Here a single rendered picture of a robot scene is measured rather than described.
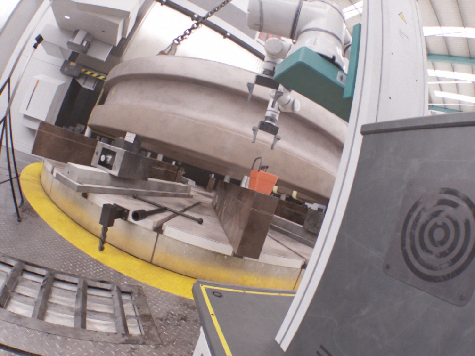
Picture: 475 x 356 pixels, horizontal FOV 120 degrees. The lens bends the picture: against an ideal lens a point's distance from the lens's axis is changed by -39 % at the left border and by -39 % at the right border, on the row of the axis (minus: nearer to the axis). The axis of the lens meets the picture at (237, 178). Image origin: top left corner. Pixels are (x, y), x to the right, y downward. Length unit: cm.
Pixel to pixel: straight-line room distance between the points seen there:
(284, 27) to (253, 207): 90
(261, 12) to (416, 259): 74
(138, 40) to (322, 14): 460
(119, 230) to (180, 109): 126
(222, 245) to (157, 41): 451
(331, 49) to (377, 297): 60
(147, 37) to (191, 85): 303
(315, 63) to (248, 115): 162
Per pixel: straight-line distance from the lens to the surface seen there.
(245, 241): 128
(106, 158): 200
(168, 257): 155
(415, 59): 94
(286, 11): 78
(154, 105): 242
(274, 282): 171
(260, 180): 136
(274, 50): 108
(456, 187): 29
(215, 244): 146
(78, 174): 169
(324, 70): 65
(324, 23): 77
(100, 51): 405
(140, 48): 508
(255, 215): 126
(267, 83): 122
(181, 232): 146
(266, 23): 80
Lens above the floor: 68
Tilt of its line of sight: 2 degrees up
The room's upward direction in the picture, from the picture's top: 18 degrees clockwise
